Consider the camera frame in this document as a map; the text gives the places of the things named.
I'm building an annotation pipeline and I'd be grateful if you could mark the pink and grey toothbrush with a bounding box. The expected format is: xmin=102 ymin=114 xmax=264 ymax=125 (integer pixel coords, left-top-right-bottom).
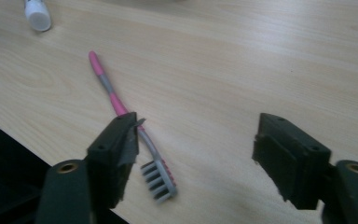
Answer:
xmin=88 ymin=50 xmax=178 ymax=204

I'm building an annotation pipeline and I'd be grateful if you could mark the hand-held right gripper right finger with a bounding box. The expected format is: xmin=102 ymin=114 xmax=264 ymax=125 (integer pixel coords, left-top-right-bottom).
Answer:
xmin=251 ymin=112 xmax=333 ymax=211

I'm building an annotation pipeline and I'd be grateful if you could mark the white toothpaste tube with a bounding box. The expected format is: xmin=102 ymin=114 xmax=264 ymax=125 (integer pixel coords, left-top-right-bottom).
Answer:
xmin=23 ymin=0 xmax=53 ymax=33

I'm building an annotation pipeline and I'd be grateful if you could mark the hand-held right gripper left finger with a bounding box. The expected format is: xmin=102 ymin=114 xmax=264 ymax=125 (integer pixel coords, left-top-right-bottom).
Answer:
xmin=86 ymin=111 xmax=146 ymax=210

